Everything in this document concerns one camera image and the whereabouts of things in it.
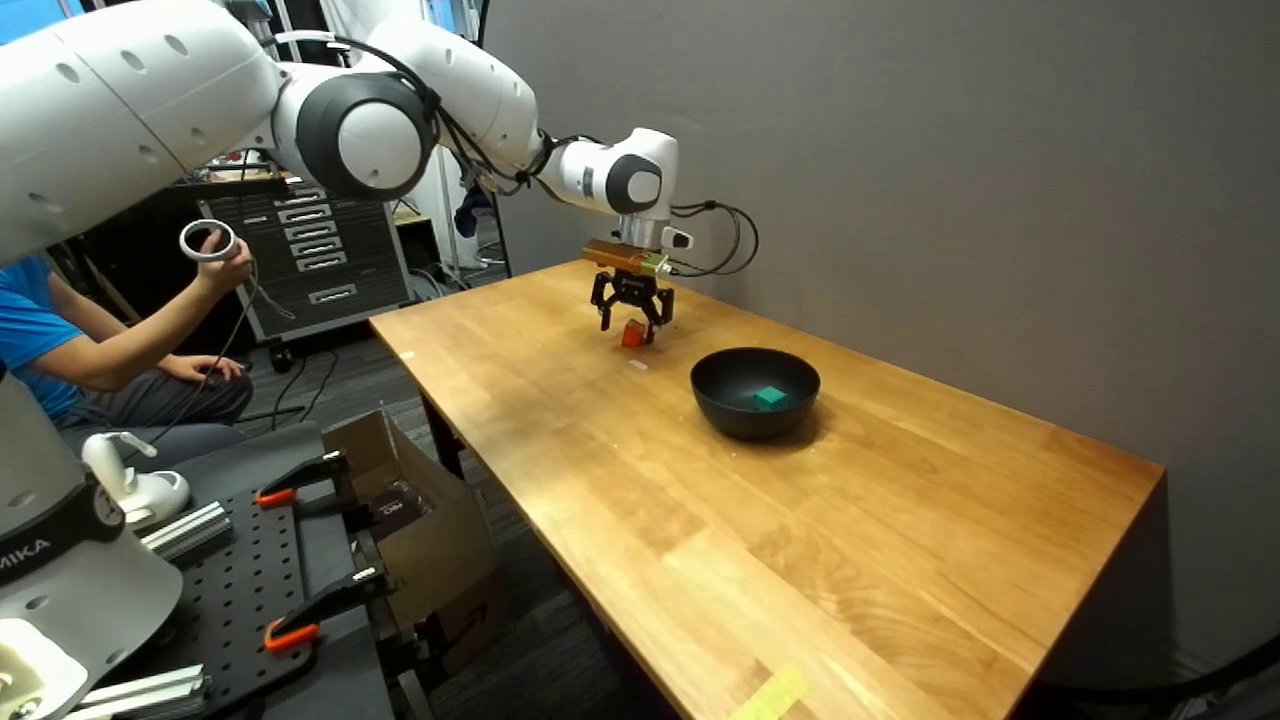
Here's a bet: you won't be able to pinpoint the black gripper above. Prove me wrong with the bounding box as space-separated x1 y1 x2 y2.
587 265 679 335

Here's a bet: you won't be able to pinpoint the white ring VR controller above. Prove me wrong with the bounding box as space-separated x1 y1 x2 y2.
177 216 248 268

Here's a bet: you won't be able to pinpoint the operator right forearm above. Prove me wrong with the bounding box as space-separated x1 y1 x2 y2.
57 270 222 399

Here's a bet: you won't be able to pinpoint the black bowl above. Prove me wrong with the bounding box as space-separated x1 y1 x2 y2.
689 344 823 444

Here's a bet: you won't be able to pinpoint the operator right hand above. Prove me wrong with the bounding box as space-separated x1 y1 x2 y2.
190 230 259 301

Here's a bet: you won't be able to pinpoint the operator left hand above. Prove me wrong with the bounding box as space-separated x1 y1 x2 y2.
157 348 252 390

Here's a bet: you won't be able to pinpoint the standing person dark hair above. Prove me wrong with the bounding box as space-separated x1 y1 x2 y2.
448 176 492 245

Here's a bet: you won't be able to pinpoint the black table leg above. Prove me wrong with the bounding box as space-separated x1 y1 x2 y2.
421 384 470 482

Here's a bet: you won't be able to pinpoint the black drawer cabinet white labels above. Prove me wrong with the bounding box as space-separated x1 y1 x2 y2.
197 170 421 344

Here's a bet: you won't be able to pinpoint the yellow tape strip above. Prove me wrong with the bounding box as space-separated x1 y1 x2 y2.
726 658 812 720

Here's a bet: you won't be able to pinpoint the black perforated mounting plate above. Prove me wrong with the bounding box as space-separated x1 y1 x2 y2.
117 482 404 720

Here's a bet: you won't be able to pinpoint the white spare handheld controller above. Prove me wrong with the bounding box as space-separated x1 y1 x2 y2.
77 427 197 534

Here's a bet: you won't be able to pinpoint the seated person blue shirt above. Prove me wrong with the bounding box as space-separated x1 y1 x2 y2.
0 253 255 463

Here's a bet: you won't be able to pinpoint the tan wrist camera mount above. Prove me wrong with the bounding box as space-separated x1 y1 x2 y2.
578 235 676 281

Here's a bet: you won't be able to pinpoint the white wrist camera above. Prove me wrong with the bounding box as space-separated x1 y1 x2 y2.
653 221 700 258

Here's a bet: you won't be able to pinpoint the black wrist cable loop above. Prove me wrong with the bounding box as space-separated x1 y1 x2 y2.
665 196 764 282

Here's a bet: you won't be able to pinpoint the black clamp orange handle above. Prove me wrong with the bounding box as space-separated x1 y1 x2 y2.
252 448 358 518
255 563 399 658

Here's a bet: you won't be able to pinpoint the aluminium profile rail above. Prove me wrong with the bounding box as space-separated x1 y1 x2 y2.
57 658 212 720
137 496 233 560

